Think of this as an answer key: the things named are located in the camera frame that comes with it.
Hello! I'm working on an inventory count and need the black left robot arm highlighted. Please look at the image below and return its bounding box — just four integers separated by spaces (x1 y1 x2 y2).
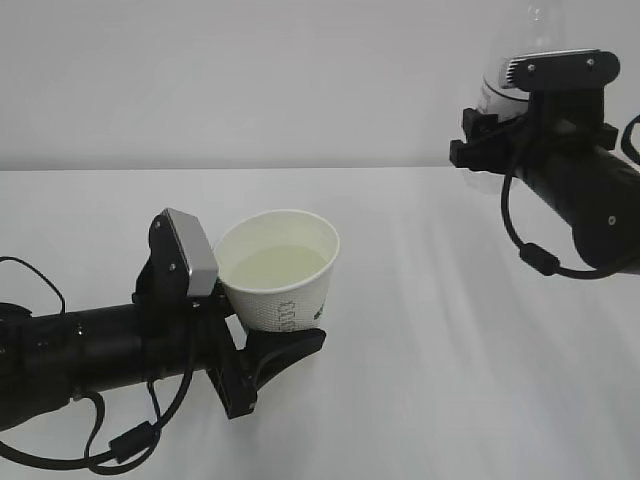
1 208 326 430

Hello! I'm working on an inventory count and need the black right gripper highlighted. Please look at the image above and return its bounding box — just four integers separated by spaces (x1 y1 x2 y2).
449 88 618 175

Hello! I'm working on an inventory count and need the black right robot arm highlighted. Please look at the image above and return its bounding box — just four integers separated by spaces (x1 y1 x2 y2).
449 89 639 280

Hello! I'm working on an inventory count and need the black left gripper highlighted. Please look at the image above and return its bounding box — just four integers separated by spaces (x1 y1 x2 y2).
132 212 326 419

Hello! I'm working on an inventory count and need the clear water bottle red label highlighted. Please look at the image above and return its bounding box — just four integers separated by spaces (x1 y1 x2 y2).
476 0 566 121

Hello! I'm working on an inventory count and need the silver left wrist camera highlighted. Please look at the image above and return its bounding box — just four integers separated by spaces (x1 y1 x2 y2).
164 208 219 298

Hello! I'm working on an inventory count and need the white paper cup green logo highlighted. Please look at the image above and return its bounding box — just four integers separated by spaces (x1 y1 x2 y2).
213 209 340 333

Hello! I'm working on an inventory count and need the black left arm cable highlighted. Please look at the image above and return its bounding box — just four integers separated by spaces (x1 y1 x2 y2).
0 255 196 475

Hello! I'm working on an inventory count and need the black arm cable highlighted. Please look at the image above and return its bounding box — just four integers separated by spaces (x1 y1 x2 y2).
499 112 640 279
0 255 196 475

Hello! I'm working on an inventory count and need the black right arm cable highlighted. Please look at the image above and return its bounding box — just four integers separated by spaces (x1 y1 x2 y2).
499 112 640 279

